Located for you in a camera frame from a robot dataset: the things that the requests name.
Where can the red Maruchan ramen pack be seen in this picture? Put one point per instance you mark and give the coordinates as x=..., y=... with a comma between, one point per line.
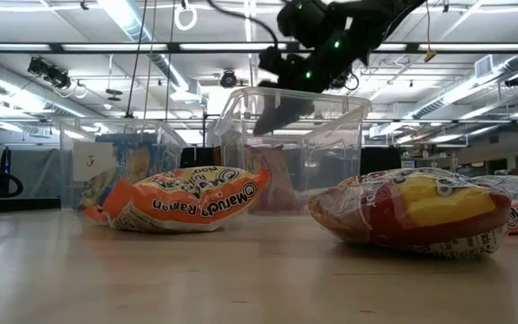
x=277, y=180
x=421, y=211

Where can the silver ceiling duct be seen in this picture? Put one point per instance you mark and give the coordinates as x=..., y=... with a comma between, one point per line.
x=128, y=22
x=466, y=94

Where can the blue Maruchan ramen pack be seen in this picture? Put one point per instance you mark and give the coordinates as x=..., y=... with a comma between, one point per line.
x=135, y=164
x=164, y=166

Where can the white air vent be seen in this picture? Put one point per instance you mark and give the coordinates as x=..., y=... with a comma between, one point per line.
x=484, y=66

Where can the long ceiling light bar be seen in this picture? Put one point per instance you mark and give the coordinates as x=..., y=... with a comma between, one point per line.
x=115, y=47

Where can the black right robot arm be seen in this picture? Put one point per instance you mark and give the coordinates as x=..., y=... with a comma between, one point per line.
x=353, y=18

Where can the black aluminium rig frame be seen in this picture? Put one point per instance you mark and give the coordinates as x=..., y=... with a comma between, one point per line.
x=16, y=204

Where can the black ceiling spotlights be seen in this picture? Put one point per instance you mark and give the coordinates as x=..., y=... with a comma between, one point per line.
x=50, y=73

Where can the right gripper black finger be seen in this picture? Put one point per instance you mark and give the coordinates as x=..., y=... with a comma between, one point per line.
x=286, y=114

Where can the clear plastic bin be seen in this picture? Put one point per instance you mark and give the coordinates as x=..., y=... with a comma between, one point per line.
x=83, y=135
x=331, y=148

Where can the black dome ceiling camera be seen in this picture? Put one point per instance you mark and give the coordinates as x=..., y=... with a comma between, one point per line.
x=228, y=79

